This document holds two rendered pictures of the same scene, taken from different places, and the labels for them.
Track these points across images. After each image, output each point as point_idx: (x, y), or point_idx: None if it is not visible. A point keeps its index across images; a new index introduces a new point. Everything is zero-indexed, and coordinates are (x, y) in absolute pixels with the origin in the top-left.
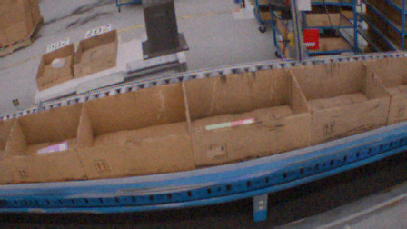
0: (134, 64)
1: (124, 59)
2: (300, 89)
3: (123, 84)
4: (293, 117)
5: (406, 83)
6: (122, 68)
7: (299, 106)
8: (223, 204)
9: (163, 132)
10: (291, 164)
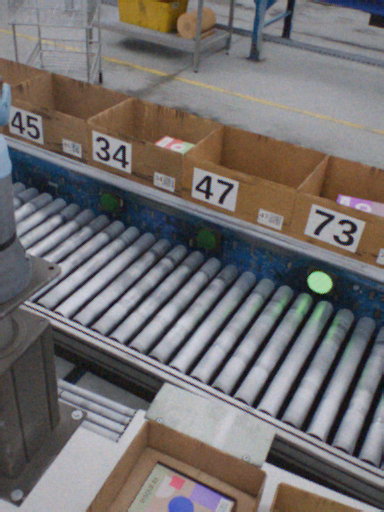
0: (111, 420)
1: (111, 462)
2: (112, 106)
3: (171, 376)
4: (147, 103)
5: None
6: (140, 427)
7: (111, 129)
8: None
9: None
10: None
